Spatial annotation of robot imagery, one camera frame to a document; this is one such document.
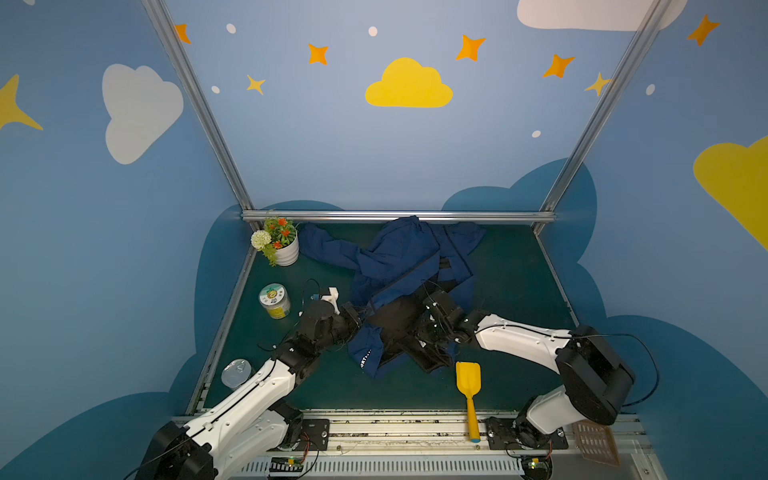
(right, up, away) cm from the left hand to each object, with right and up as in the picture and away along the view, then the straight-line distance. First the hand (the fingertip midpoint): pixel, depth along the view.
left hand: (372, 306), depth 78 cm
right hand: (+12, -9, +9) cm, 17 cm away
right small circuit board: (+41, -39, -5) cm, 57 cm away
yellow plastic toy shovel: (+27, -22, +5) cm, 35 cm away
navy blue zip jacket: (+9, +10, +22) cm, 25 cm away
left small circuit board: (-21, -38, -6) cm, 44 cm away
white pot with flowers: (-33, +19, +21) cm, 43 cm away
